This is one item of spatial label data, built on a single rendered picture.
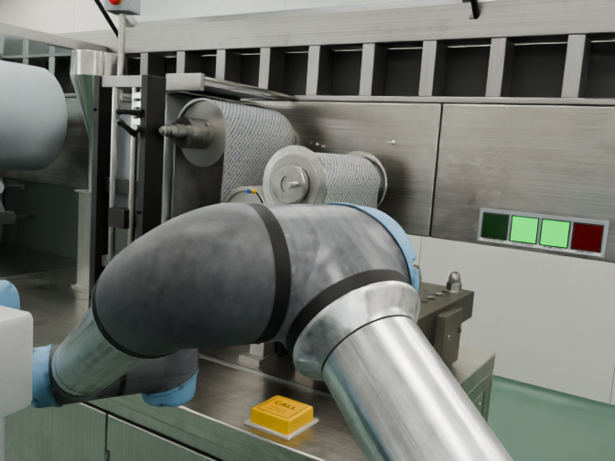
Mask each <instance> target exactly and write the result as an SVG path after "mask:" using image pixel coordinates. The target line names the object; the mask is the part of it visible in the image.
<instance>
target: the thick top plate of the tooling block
mask: <svg viewBox="0 0 615 461"><path fill-rule="evenodd" d="M421 284H422V285H419V287H418V295H419V297H420V302H421V307H420V312H419V316H418V319H417V323H416V324H417V325H418V327H419V328H420V329H421V331H422V332H423V334H424V335H425V336H426V338H427V340H428V341H429V342H431V341H433V340H434V338H435V329H436V320H437V315H439V314H440V313H442V312H444V311H446V310H448V309H450V308H451V307H453V306H456V307H461V308H463V314H462V323H463V322H465V321H466V320H468V319H469V318H471V317H472V308H473V300H474V291H470V290H464V289H461V291H462V293H459V294H456V293H450V292H447V291H445V289H446V288H447V287H446V286H444V285H439V284H430V283H424V282H421Z"/></svg>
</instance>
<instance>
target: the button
mask: <svg viewBox="0 0 615 461"><path fill-rule="evenodd" d="M312 420H313V407H312V406H309V405H306V404H304V403H301V402H296V401H293V400H290V399H287V398H285V397H282V396H279V395H276V396H275V397H273V398H271V399H269V400H267V401H265V402H263V403H261V404H259V405H257V406H255V407H253V408H252V410H251V422H252V423H256V424H259V425H261V426H263V427H266V428H269V429H271V430H274V431H277V432H279V433H281V434H286V435H290V434H292V433H293V432H295V431H296V430H297V429H299V428H300V427H302V426H304V425H305V424H307V423H309V422H311V421H312Z"/></svg>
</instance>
